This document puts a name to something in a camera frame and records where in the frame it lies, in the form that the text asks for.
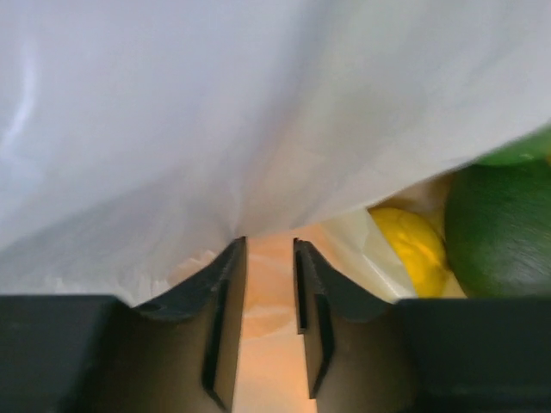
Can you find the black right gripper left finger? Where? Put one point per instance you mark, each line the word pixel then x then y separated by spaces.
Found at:
pixel 177 352

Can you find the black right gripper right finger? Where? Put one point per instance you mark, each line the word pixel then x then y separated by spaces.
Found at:
pixel 364 354

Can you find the green fake avocado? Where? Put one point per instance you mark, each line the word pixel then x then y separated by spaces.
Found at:
pixel 497 230

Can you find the pale green plastic bag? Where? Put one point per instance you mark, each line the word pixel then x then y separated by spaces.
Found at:
pixel 136 134

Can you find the orange cloth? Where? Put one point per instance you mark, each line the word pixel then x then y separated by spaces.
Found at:
pixel 271 365

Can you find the yellow fake orange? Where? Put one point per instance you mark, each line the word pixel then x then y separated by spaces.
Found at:
pixel 419 247

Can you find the green fake fruit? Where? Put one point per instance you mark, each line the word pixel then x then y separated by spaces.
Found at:
pixel 531 147

